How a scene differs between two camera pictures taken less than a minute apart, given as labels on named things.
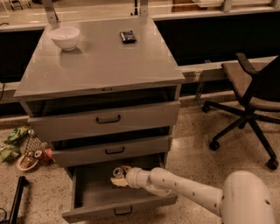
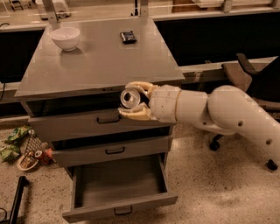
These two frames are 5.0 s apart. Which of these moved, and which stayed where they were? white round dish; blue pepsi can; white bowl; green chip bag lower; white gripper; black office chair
Moved: blue pepsi can; white gripper
Stayed: white bowl; white round dish; green chip bag lower; black office chair
